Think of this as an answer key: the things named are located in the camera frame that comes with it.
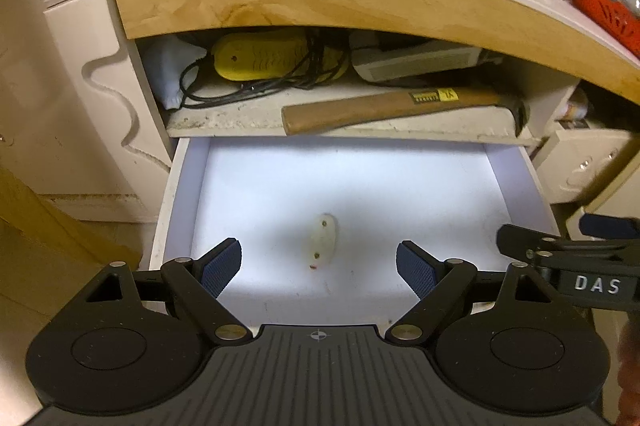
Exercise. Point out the person's right forearm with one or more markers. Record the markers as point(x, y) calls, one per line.
point(630, 371)

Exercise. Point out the white drawer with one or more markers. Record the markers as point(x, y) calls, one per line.
point(300, 191)

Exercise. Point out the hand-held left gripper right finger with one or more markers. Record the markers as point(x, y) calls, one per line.
point(417, 268)

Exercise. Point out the white small drawer unit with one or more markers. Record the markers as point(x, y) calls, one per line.
point(585, 160)

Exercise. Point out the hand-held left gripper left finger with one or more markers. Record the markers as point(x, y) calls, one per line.
point(222, 268)

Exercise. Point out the white oval plastic piece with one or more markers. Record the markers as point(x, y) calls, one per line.
point(325, 241)

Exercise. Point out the white wooden cabinet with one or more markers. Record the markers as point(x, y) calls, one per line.
point(75, 80)

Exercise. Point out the orange plastic basket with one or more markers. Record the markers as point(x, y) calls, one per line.
point(600, 5)

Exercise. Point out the light plywood front panel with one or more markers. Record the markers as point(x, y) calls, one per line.
point(300, 0)

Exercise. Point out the grey white electric device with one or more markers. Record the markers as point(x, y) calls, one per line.
point(415, 63)

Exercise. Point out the white plastic bag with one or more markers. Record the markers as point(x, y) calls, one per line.
point(165, 65)

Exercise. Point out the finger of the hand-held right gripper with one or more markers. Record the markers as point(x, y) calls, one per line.
point(525, 238)
point(610, 226)

